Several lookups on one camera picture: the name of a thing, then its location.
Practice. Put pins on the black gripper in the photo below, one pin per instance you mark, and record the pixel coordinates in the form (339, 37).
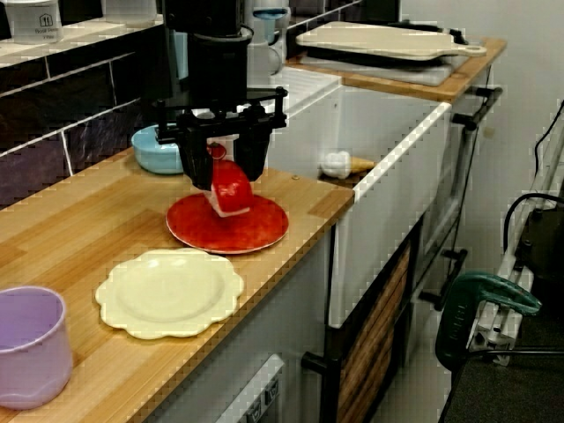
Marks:
(218, 75)

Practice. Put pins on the red bell pepper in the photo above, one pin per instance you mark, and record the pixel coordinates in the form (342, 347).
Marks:
(231, 194)

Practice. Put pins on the red round plate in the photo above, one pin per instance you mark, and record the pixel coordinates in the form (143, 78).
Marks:
(255, 233)

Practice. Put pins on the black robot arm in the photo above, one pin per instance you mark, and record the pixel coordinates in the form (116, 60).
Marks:
(207, 15)

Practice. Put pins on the light blue bowl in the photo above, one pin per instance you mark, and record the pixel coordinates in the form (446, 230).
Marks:
(152, 154)

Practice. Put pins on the grey toy faucet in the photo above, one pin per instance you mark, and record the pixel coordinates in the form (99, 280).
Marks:
(269, 57)

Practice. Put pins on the toy ice cream cone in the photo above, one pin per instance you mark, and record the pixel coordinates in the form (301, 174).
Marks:
(337, 164)

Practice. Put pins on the white kitchen cabinet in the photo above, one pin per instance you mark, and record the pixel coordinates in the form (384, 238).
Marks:
(299, 286)

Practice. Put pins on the cream scalloped plate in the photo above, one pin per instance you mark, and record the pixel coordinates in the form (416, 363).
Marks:
(167, 295)

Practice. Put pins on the white toy sink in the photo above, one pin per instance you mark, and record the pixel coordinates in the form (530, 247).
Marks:
(388, 220)

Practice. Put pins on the plain white jar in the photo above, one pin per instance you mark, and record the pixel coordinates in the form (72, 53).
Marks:
(130, 11)

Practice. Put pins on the cream cutting board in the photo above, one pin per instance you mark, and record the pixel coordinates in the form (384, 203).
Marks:
(374, 39)

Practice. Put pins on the black stove tray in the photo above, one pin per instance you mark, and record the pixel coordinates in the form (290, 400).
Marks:
(396, 61)

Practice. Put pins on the white stove base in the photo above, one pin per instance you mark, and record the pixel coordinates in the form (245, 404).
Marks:
(423, 76)

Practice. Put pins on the wooden slat basket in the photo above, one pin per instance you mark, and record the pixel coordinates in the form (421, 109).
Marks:
(374, 335)

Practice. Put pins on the white jar with print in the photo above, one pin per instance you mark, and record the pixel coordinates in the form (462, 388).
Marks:
(33, 22)

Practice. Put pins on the grey toy dishwasher door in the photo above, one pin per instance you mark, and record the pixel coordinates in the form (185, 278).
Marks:
(260, 392)

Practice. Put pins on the green clamp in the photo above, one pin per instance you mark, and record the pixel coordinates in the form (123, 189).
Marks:
(456, 317)

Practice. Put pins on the purple plastic cup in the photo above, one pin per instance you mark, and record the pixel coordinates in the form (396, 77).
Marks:
(31, 374)

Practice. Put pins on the black upright post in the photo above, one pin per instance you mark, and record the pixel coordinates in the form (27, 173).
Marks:
(156, 75)

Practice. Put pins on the white metal frame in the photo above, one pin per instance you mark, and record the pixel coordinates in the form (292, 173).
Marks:
(513, 264)

